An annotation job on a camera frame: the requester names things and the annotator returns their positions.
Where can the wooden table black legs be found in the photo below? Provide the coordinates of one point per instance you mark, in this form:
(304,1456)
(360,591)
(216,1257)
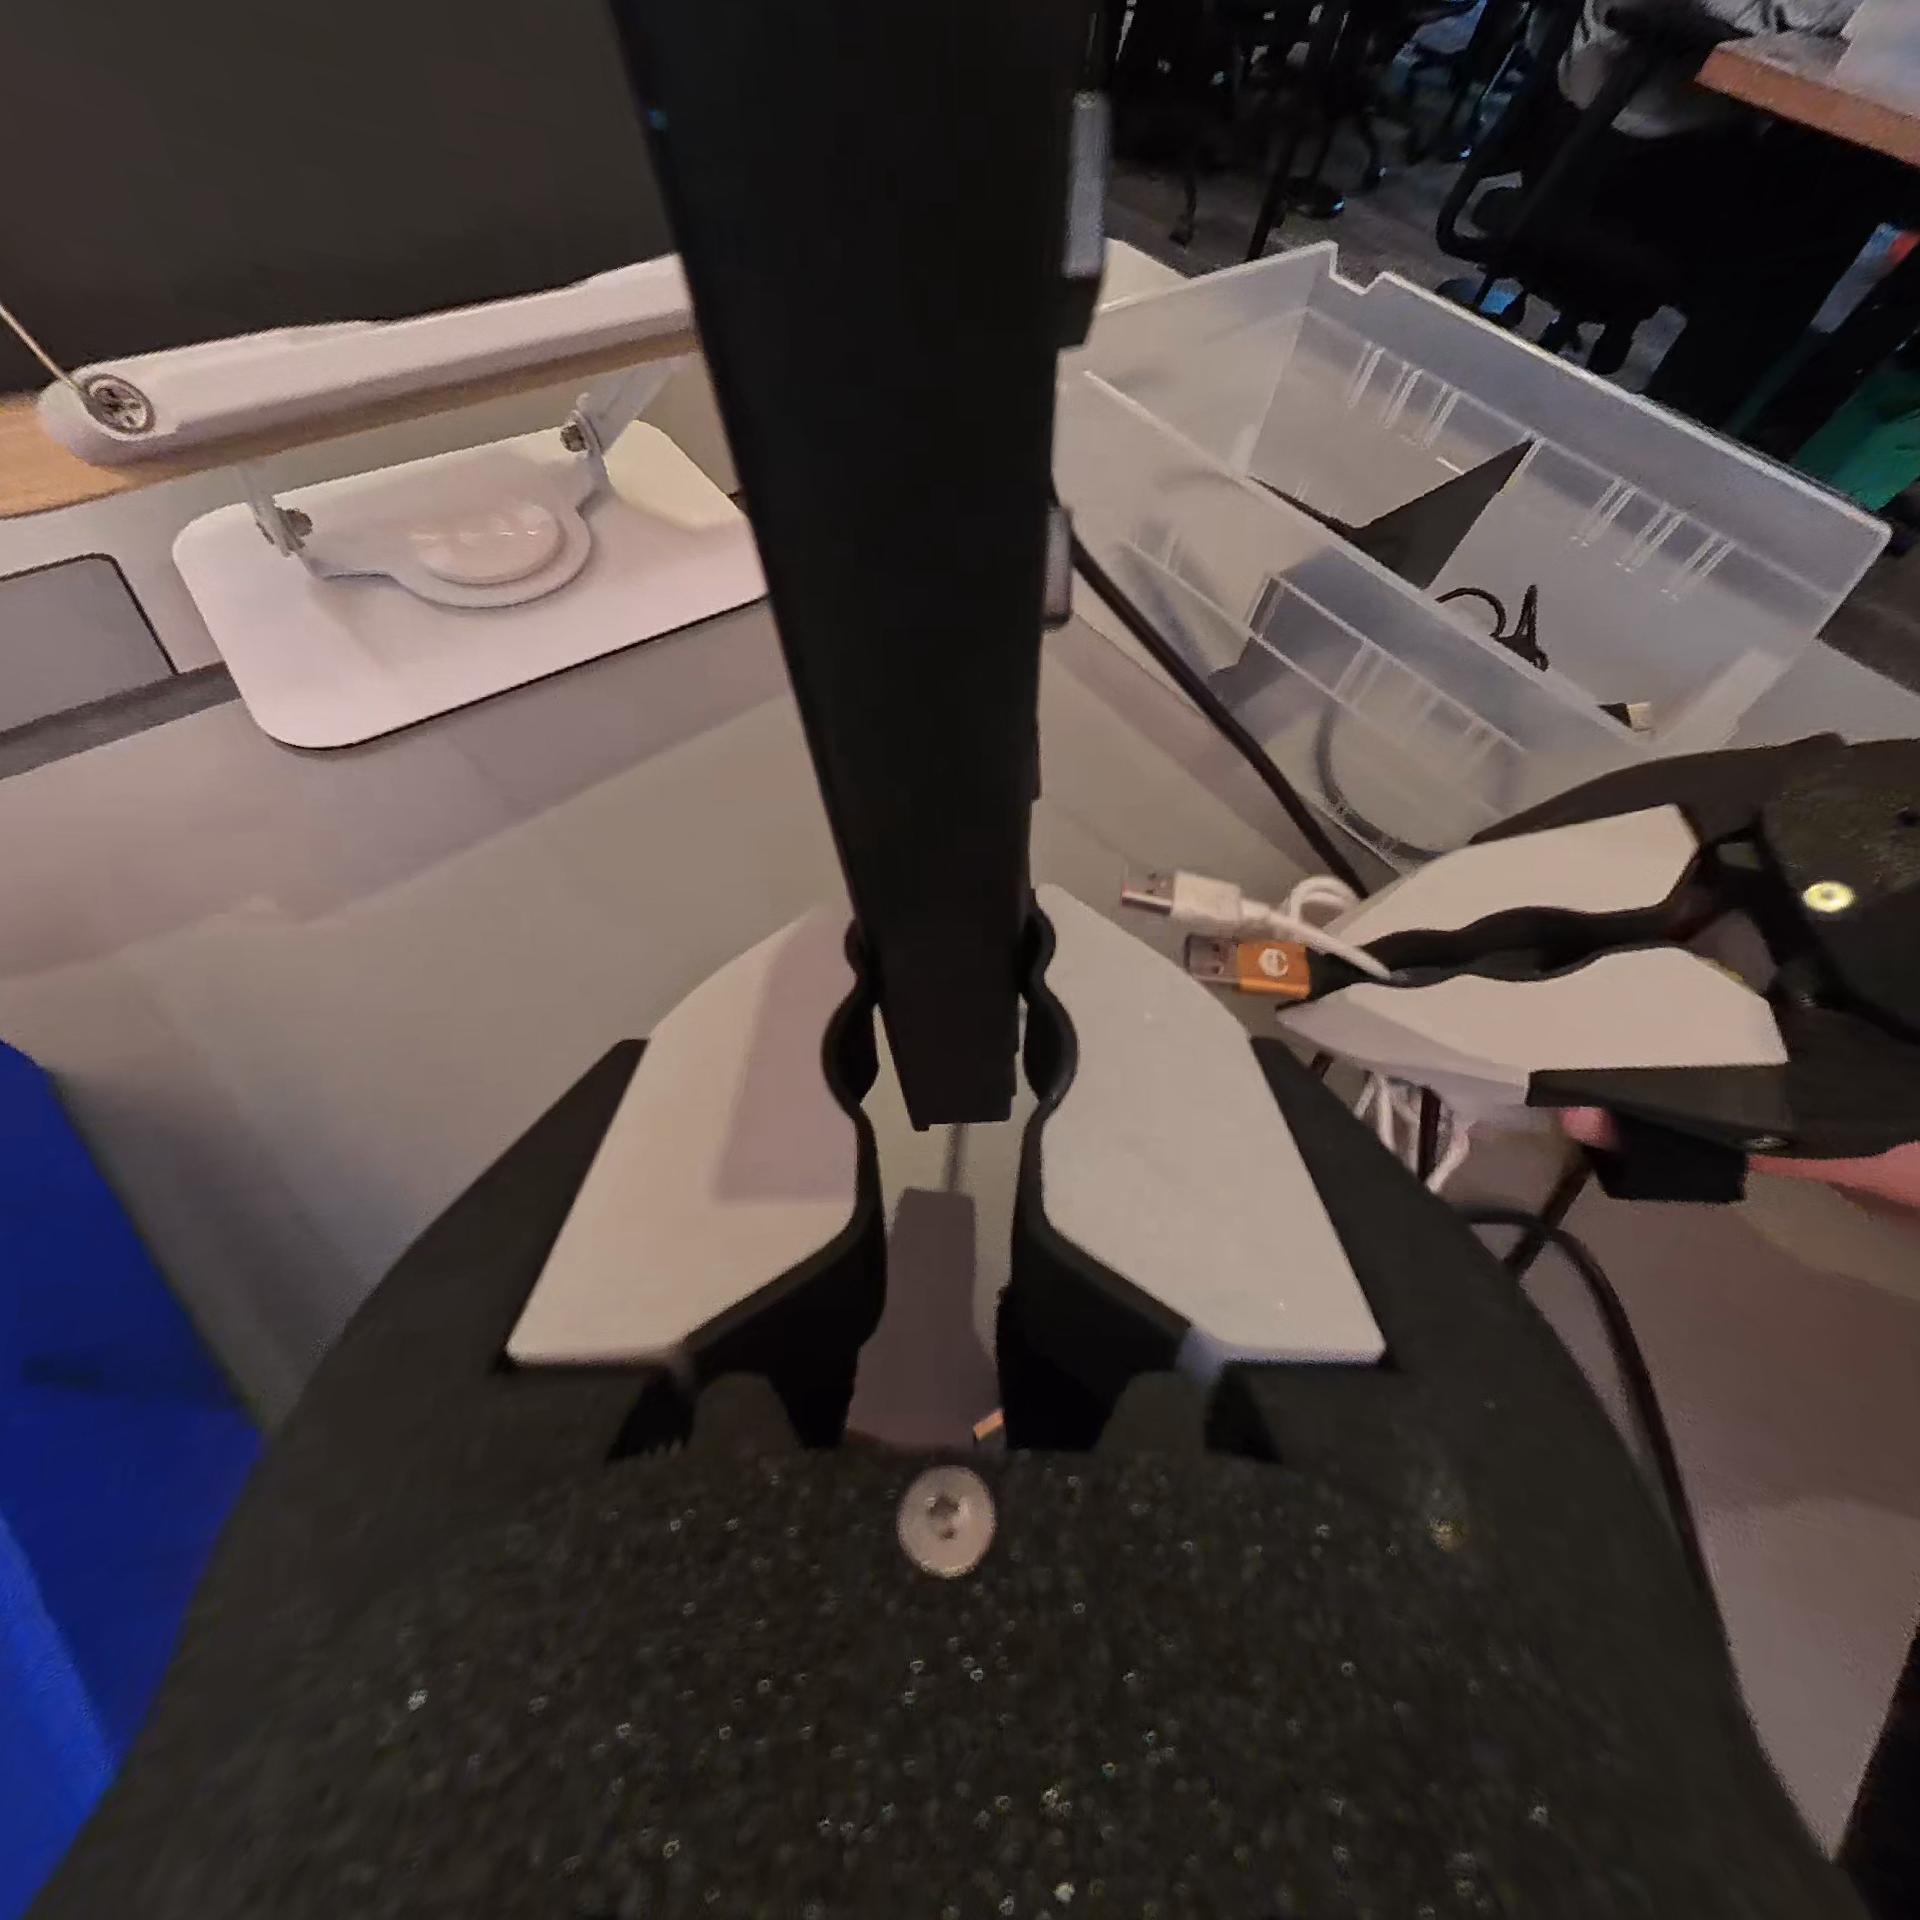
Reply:
(1819,92)

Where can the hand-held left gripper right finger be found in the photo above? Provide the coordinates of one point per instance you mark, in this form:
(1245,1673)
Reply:
(1199,1171)

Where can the white tilting stand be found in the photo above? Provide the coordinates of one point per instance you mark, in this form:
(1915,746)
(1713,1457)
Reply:
(499,660)

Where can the grey desk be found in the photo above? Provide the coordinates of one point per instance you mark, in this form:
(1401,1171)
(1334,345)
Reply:
(450,898)

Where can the person's right hand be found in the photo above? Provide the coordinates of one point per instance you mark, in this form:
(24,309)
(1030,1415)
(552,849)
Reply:
(1862,1173)

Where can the black usb hub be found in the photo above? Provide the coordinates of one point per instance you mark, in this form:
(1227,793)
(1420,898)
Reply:
(896,595)

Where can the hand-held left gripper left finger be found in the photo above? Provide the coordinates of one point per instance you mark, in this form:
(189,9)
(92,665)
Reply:
(704,1171)

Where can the clear plastic bin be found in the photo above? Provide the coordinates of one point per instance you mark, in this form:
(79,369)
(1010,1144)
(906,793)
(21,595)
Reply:
(1199,345)

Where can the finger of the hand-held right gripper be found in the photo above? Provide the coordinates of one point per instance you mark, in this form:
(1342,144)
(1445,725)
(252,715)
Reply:
(1591,1022)
(1564,868)

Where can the black office chair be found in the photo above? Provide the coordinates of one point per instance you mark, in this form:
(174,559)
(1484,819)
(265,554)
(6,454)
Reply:
(1257,92)
(1564,227)

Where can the blue storage bin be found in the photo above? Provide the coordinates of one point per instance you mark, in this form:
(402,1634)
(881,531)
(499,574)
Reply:
(92,1350)

